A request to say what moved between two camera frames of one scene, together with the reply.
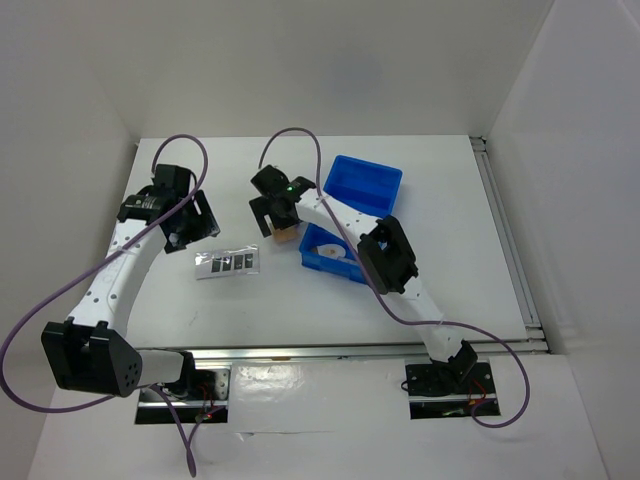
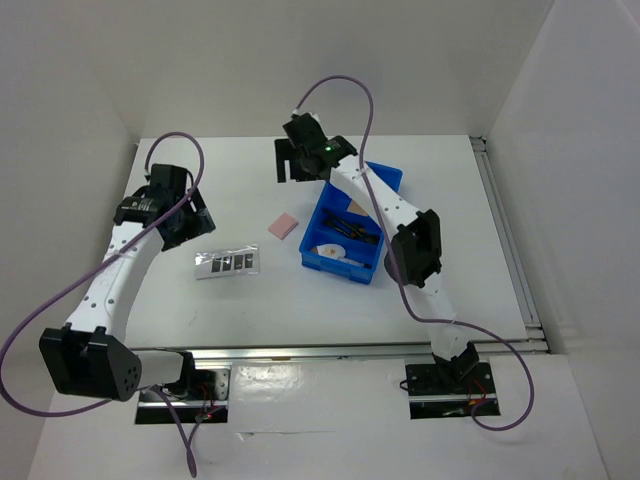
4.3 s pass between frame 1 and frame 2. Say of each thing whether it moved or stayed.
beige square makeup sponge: moved
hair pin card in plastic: stayed
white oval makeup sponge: stayed
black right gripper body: moved
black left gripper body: stayed
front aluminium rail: stayed
